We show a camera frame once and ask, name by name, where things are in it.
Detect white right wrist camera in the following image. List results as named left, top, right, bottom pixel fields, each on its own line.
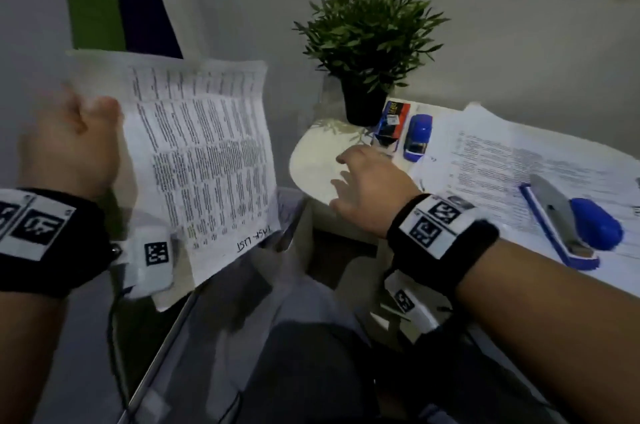
left=383, top=269, right=442, bottom=335

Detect printed paper bundle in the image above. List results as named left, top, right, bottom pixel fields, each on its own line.
left=66, top=49, right=282, bottom=313

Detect person's right forearm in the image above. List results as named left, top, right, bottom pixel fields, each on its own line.
left=455, top=237, right=640, bottom=424

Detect green potted plant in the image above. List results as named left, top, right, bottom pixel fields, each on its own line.
left=293, top=0, right=451, bottom=128

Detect person's right hand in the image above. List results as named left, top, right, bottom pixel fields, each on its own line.
left=329, top=144, right=423, bottom=239

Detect person's grey trousers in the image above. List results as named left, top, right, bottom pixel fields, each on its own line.
left=233, top=282, right=551, bottom=424

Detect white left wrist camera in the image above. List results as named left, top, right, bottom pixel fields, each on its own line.
left=121, top=225, right=177, bottom=300

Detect stack of printed papers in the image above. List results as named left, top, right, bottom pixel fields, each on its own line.
left=409, top=102, right=640, bottom=263

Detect person's left hand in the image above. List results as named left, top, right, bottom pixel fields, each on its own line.
left=19, top=87, right=125, bottom=203

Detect white paper bin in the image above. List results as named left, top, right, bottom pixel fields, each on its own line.
left=249, top=187, right=315, bottom=285

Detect black left wrist strap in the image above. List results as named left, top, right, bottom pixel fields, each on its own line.
left=0, top=187, right=122, bottom=300

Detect black left camera cable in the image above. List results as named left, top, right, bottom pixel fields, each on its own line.
left=106, top=287, right=135, bottom=411

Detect blue white stapler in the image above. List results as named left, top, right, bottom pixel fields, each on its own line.
left=402, top=113, right=435, bottom=163
left=518, top=174, right=625, bottom=273

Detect blue staples box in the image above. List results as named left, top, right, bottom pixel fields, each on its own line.
left=371, top=99, right=413, bottom=150

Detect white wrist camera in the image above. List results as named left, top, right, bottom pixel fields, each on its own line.
left=383, top=269, right=442, bottom=335
left=121, top=225, right=177, bottom=300

